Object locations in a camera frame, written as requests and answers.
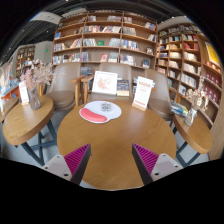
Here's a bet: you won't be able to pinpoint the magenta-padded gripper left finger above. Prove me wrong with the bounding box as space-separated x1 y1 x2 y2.
41 143 92 186

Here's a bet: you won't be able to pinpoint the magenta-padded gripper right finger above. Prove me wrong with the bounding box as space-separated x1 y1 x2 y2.
131 143 184 186

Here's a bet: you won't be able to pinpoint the transparent computer mouse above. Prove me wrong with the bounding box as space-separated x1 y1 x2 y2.
100 102 113 113

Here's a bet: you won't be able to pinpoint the white mouse pad red rest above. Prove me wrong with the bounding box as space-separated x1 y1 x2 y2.
78 100 123 125

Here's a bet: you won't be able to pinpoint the round wooden side table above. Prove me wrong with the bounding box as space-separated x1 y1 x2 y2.
2 95 56 166
172 113 214 168

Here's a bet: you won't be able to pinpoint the stack of blue books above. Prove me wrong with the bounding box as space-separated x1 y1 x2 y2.
170 99 189 118

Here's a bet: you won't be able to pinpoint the brown leather wooden armchair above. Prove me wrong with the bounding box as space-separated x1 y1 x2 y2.
43 62 86 111
79 62 138 104
144 68 174 121

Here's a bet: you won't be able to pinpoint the white orange sign wooden base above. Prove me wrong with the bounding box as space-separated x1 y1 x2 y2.
131 76 154 112

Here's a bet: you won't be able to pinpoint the glass vase pink dried flowers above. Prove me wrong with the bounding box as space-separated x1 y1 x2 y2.
19 63 54 111

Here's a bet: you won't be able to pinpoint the dark cover book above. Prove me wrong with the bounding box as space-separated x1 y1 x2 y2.
116 79 130 98

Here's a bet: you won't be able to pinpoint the white framed floral picture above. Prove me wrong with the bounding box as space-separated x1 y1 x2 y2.
91 70 119 96

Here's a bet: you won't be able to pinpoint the small white table sign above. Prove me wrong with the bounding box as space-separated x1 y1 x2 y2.
18 80 30 106

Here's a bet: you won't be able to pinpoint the low book display rack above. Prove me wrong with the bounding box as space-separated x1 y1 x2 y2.
0 61 22 101

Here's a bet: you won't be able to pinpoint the curved wooden bookshelf unit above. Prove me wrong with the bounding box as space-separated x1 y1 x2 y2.
154 21 224 134

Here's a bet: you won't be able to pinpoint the distant wooden bookshelf unit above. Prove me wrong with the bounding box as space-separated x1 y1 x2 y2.
14 44 36 73

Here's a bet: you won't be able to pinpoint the wide wooden bookshelf unit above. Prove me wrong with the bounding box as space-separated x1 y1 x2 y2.
51 10 158 79

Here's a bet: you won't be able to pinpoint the white ceiling air conditioner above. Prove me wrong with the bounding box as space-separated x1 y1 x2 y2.
29 11 63 26

